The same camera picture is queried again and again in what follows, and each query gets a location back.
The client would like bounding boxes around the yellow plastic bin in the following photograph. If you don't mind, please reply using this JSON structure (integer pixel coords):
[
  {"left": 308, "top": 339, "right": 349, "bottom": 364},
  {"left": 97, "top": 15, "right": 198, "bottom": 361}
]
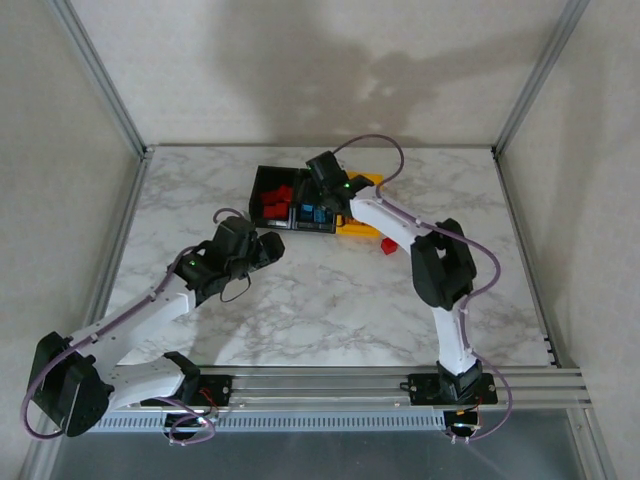
[{"left": 333, "top": 171, "right": 385, "bottom": 238}]

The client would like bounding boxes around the grey slotted cable duct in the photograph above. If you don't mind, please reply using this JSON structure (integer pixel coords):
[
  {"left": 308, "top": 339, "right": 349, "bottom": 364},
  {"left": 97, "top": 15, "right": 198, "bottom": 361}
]
[{"left": 92, "top": 412, "right": 446, "bottom": 432}]

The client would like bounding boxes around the aluminium upright frame post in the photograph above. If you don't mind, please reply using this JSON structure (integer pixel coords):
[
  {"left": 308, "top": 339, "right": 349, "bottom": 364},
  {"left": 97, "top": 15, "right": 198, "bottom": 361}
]
[
  {"left": 46, "top": 0, "right": 149, "bottom": 154},
  {"left": 492, "top": 0, "right": 592, "bottom": 154}
]

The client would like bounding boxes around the wide aluminium mounting rail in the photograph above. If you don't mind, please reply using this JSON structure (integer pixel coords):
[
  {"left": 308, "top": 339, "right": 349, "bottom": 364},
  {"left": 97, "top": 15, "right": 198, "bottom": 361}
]
[{"left": 47, "top": 367, "right": 594, "bottom": 414}]

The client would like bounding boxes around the thin black cable loop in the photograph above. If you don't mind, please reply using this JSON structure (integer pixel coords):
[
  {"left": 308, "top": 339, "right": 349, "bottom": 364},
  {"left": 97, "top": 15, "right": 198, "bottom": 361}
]
[{"left": 219, "top": 276, "right": 253, "bottom": 303}]

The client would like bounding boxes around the aluminium frame leg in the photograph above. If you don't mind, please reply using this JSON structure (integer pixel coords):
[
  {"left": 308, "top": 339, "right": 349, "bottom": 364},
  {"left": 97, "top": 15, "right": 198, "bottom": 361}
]
[
  {"left": 567, "top": 408, "right": 621, "bottom": 480},
  {"left": 17, "top": 437, "right": 56, "bottom": 480}
]

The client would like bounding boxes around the aluminium side rail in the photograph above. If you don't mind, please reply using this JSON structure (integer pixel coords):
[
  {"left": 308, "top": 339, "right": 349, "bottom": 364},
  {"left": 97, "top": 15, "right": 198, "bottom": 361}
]
[
  {"left": 82, "top": 149, "right": 154, "bottom": 371},
  {"left": 492, "top": 148, "right": 561, "bottom": 369}
]

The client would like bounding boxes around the black plastic bin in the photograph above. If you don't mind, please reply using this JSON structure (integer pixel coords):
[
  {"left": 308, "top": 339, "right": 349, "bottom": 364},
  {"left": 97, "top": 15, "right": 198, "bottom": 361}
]
[
  {"left": 289, "top": 169, "right": 337, "bottom": 236},
  {"left": 248, "top": 166, "right": 301, "bottom": 231}
]

